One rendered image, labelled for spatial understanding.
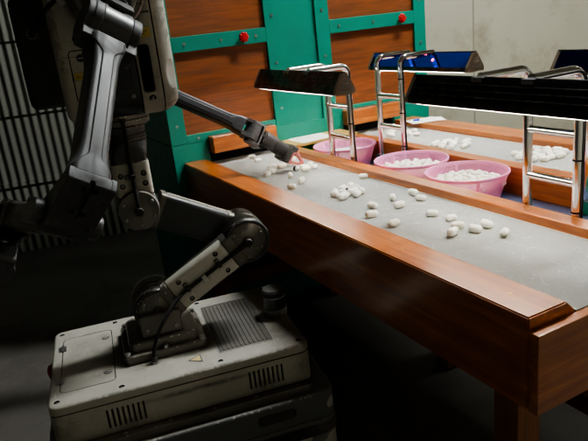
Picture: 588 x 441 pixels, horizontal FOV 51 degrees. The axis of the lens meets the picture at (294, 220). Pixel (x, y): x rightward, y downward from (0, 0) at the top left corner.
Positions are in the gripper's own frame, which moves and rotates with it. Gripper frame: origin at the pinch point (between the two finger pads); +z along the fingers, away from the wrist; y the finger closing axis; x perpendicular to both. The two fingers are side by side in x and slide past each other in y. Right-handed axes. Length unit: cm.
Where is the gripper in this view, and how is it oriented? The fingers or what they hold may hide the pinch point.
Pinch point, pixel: (301, 163)
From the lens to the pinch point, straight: 237.4
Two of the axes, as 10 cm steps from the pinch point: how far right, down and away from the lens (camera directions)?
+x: -4.8, 8.8, -0.5
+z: 7.3, 4.3, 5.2
